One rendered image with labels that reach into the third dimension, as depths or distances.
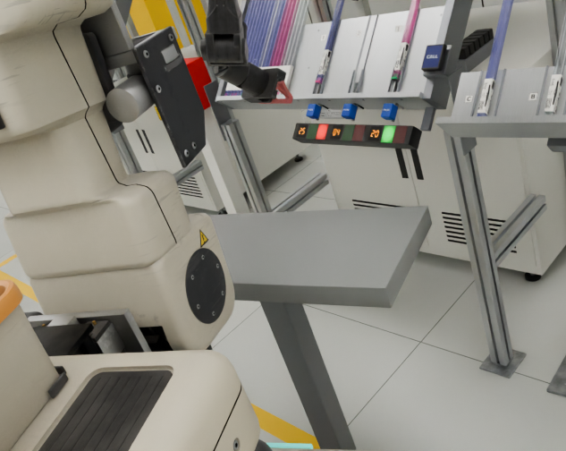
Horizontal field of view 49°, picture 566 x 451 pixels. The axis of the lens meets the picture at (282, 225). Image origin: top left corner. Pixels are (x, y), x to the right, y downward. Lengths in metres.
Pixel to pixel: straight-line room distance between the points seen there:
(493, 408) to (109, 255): 1.04
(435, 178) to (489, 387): 0.59
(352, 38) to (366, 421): 0.91
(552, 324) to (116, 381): 1.33
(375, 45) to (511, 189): 0.54
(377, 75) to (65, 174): 0.81
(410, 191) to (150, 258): 1.22
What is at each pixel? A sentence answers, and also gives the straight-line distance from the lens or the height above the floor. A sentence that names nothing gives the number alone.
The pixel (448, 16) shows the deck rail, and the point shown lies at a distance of 1.33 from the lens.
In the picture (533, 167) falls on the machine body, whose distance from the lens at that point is 1.68.
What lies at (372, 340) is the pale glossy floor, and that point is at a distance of 1.81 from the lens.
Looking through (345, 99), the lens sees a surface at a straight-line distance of 1.40.
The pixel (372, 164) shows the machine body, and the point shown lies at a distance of 1.92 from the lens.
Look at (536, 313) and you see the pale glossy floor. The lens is 1.80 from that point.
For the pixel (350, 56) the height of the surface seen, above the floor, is 0.79.
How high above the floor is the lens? 1.15
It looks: 27 degrees down
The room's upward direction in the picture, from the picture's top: 20 degrees counter-clockwise
